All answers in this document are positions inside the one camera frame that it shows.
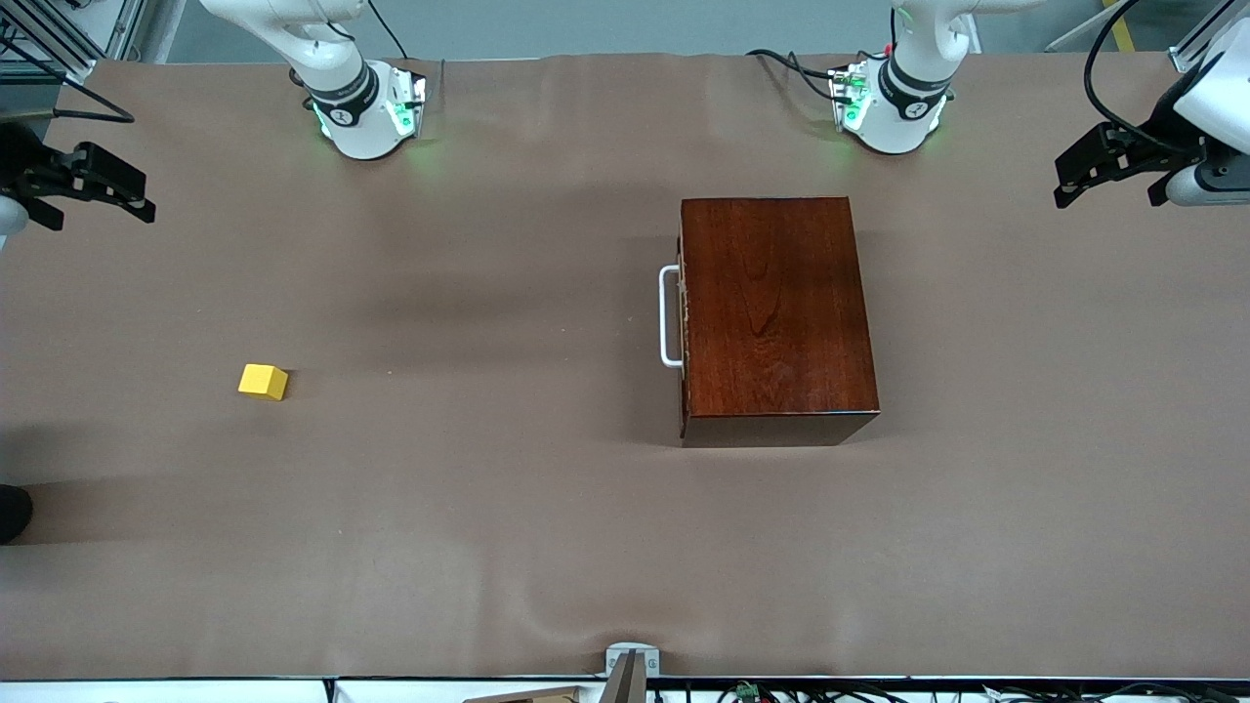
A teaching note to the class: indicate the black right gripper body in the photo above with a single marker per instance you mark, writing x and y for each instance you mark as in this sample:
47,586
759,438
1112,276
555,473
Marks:
20,156

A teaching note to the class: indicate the grey metal clamp bracket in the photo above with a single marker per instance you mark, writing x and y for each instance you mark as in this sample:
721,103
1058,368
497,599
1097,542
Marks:
632,659

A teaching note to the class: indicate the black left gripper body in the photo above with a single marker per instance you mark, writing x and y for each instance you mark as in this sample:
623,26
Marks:
1159,137

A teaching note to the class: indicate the dark brown wooden cabinet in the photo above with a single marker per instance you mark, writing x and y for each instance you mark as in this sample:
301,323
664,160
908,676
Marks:
781,312

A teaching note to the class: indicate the aluminium frame profile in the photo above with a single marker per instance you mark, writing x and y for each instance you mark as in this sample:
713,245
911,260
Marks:
59,39
1206,39

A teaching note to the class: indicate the brown table cloth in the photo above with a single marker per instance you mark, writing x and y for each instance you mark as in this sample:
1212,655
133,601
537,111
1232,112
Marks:
391,537

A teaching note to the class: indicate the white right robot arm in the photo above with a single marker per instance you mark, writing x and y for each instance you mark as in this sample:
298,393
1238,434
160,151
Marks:
356,127

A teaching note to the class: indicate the light wooden board piece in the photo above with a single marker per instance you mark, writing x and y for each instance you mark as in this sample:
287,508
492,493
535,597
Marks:
537,696

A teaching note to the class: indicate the yellow wooden block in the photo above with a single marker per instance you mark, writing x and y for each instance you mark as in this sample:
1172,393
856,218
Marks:
262,383

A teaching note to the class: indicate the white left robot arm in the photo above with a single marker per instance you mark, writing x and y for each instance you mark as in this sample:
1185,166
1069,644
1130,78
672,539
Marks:
898,122

